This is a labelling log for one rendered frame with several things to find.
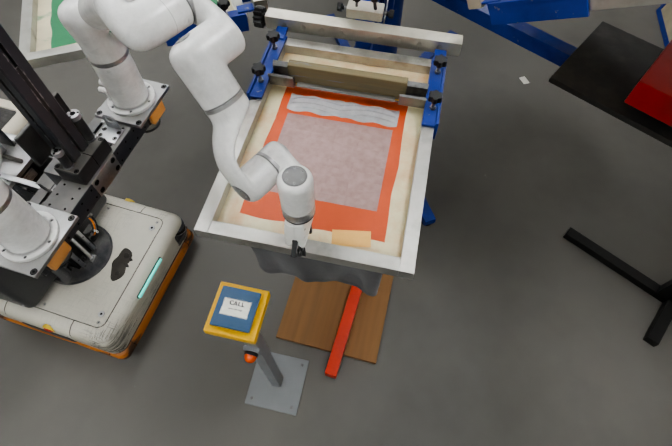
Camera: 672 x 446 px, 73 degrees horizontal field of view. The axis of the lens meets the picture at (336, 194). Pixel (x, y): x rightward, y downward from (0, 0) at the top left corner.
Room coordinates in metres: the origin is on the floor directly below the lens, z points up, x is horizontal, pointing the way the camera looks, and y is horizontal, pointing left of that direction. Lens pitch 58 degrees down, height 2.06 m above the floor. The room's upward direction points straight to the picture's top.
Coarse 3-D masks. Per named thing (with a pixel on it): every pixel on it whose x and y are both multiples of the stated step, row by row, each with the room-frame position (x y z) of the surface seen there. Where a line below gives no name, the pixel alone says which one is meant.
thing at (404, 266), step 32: (384, 64) 1.21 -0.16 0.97; (416, 64) 1.19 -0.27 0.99; (416, 160) 0.79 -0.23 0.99; (224, 192) 0.68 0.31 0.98; (416, 192) 0.68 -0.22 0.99; (224, 224) 0.58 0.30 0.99; (416, 224) 0.58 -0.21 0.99; (320, 256) 0.49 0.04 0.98; (352, 256) 0.49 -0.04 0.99; (384, 256) 0.49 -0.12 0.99; (416, 256) 0.49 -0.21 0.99
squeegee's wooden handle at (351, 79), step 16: (288, 64) 1.11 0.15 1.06; (304, 64) 1.11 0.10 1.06; (320, 64) 1.11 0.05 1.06; (304, 80) 1.10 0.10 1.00; (320, 80) 1.09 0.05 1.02; (336, 80) 1.07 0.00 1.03; (352, 80) 1.06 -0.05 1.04; (368, 80) 1.05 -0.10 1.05; (384, 80) 1.04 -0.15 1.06; (400, 80) 1.04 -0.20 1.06
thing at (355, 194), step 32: (352, 96) 1.08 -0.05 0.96; (352, 128) 0.94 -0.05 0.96; (384, 128) 0.94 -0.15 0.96; (352, 160) 0.81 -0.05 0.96; (384, 160) 0.81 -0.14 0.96; (320, 192) 0.70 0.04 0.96; (352, 192) 0.70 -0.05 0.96; (384, 192) 0.70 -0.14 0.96; (320, 224) 0.60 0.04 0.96; (352, 224) 0.60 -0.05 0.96; (384, 224) 0.60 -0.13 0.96
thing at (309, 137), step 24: (288, 96) 1.07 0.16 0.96; (336, 96) 1.08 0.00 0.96; (288, 120) 0.97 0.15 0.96; (312, 120) 0.97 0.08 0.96; (336, 120) 0.97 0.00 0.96; (264, 144) 0.87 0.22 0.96; (288, 144) 0.87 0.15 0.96; (312, 144) 0.87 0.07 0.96; (312, 168) 0.78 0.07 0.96; (264, 216) 0.62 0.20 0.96
